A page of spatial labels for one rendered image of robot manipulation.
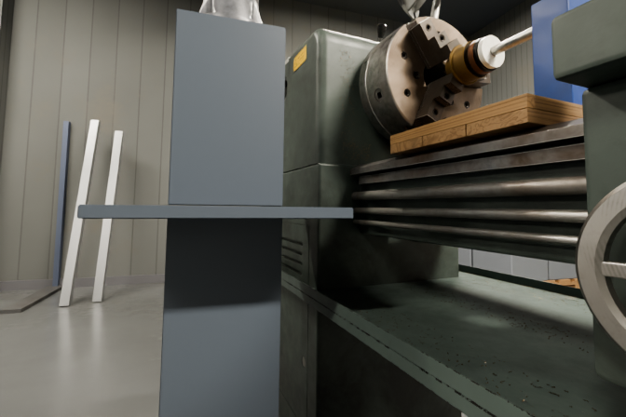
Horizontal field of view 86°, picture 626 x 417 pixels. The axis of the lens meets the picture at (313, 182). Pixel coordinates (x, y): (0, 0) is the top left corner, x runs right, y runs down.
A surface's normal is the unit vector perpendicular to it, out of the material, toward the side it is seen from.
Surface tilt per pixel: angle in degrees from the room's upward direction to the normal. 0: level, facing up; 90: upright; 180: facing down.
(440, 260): 90
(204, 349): 90
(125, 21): 90
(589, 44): 90
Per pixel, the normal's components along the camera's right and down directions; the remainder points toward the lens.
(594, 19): -0.92, -0.04
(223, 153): 0.30, -0.07
